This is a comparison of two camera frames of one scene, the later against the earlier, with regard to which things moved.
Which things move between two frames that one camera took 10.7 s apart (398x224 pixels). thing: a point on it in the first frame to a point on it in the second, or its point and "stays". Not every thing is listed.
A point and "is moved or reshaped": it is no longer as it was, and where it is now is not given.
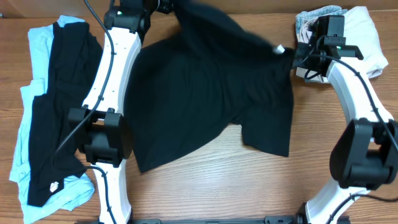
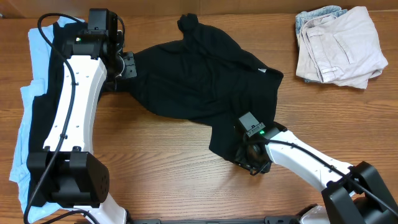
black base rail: x=294 y=219 stays
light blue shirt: x=76 y=190 stays
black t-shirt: x=215 y=72 is moved or reshaped
